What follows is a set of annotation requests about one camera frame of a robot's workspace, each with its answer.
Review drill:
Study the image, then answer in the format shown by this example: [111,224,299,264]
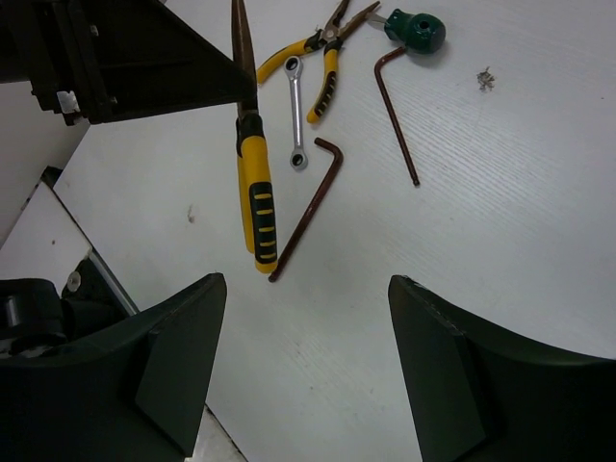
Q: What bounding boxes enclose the small silver ratchet wrench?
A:
[284,56,308,171]

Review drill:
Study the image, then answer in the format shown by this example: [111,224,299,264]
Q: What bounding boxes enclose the yellow long-nose pliers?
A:
[231,0,278,274]
[256,0,382,125]

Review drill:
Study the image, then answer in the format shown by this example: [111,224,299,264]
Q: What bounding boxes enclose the small metal screws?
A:
[476,66,496,92]

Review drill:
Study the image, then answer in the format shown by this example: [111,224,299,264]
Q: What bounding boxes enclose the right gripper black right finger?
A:
[388,275,615,461]

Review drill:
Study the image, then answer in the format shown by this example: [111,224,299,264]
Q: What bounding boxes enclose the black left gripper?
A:
[1,1,256,125]

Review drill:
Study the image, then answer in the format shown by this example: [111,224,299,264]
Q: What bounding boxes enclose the green stubby screwdriver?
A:
[368,9,447,55]

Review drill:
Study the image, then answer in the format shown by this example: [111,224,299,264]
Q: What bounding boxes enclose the brown hex key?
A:
[268,137,345,283]
[373,46,422,188]

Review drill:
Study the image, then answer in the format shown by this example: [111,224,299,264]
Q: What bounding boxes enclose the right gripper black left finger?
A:
[1,273,227,461]

